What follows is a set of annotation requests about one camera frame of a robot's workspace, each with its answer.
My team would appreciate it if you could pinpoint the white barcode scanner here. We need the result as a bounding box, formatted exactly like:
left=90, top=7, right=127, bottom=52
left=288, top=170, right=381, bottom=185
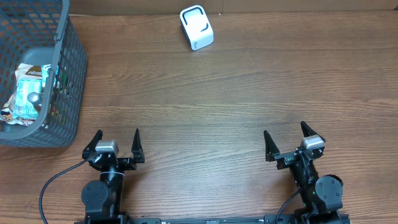
left=179, top=5, right=214, bottom=51

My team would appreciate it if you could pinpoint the beige brown snack bag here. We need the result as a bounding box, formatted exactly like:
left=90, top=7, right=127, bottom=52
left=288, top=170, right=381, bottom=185
left=1, top=63, right=51, bottom=126

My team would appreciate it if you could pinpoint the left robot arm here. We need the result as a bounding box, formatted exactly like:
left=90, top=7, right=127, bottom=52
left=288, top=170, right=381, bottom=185
left=81, top=129, right=145, bottom=223

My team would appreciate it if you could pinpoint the teal wipes packet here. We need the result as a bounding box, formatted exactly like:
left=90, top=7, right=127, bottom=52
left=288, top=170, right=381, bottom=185
left=13, top=79, right=42, bottom=119

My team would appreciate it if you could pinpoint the grey plastic mesh basket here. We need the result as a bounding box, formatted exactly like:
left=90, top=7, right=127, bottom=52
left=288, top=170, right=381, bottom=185
left=1, top=0, right=87, bottom=147

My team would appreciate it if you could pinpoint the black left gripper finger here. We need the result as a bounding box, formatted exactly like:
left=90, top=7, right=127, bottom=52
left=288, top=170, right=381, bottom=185
left=131, top=128, right=145, bottom=163
left=82, top=129, right=103, bottom=154

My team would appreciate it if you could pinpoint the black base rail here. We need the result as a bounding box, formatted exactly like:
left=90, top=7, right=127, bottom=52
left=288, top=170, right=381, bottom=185
left=75, top=215, right=351, bottom=224

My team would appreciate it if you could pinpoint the yellow dish soap bottle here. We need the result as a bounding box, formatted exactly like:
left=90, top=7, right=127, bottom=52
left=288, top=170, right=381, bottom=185
left=27, top=92, right=43, bottom=113

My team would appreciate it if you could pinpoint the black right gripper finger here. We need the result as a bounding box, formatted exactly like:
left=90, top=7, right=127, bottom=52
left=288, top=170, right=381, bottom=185
left=264, top=130, right=280, bottom=162
left=300, top=121, right=326, bottom=142

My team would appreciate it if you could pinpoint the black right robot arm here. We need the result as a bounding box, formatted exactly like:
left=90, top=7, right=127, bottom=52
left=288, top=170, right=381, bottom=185
left=264, top=121, right=351, bottom=224

